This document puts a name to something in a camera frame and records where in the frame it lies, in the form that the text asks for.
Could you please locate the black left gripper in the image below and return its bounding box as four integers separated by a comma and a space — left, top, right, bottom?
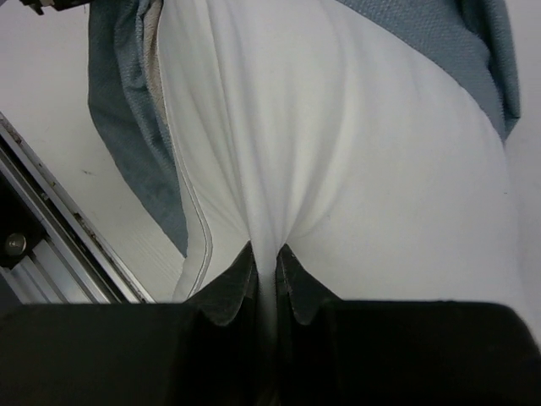
20, 0, 91, 15

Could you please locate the aluminium mounting rail frame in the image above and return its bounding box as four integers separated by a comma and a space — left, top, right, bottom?
1, 118, 153, 304

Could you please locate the white pillow insert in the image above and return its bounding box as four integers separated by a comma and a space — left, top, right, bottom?
157, 1, 526, 309

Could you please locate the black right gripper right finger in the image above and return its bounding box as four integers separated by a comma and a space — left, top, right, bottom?
276, 247, 540, 405

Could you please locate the blue-grey pillowcase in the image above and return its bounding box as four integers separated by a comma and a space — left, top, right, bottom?
88, 1, 521, 252

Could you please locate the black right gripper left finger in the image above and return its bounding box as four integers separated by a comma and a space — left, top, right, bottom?
1, 245, 258, 405

